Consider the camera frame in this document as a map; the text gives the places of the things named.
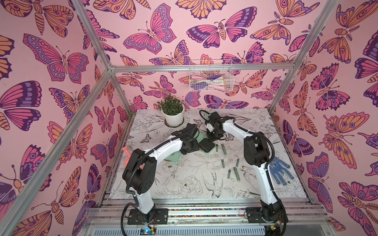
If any green case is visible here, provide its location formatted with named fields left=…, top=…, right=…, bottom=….
left=165, top=151, right=182, bottom=163
left=196, top=132, right=216, bottom=154

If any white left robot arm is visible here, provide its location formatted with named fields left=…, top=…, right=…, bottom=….
left=122, top=123, right=199, bottom=223

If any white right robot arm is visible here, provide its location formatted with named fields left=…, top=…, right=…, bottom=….
left=199, top=110, right=286, bottom=223

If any green nail clipper long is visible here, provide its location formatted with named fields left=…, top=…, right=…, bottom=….
left=233, top=167, right=241, bottom=182

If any potted green plant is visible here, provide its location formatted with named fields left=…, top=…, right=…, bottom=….
left=157, top=95, right=185, bottom=127

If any pink plastic toy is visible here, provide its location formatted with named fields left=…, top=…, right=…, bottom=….
left=122, top=146, right=144, bottom=170

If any blue knit glove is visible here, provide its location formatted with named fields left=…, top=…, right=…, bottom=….
left=269, top=157, right=294, bottom=186

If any white wire wall basket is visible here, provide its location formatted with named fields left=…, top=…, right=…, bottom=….
left=188, top=63, right=235, bottom=92

